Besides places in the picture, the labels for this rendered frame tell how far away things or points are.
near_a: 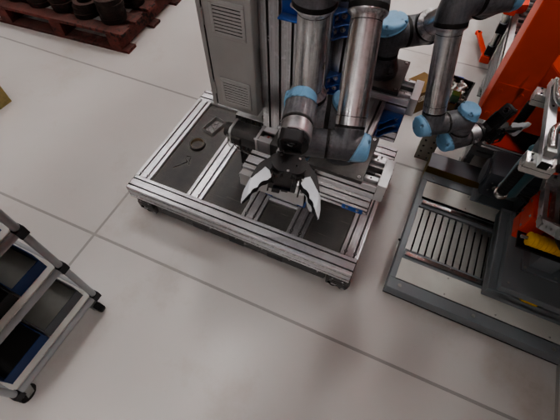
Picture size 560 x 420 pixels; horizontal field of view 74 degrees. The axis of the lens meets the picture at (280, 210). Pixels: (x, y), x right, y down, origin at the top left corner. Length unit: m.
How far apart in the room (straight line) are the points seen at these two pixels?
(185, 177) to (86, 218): 0.65
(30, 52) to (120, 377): 2.73
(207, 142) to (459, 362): 1.74
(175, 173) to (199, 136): 0.30
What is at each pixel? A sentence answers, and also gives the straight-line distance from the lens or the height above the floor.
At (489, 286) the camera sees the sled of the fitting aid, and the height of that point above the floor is 0.15.
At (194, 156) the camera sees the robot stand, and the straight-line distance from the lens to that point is 2.21.
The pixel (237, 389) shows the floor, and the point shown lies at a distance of 1.86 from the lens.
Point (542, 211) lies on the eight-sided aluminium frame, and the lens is 1.77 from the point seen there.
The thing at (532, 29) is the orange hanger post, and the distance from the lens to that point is 1.91.
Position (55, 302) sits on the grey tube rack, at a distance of 2.01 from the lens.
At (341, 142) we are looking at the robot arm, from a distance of 0.95.
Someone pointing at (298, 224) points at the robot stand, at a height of 0.23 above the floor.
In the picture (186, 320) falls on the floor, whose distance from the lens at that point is 1.97.
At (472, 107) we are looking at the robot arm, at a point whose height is 0.96.
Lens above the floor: 1.83
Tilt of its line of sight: 57 degrees down
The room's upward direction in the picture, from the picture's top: straight up
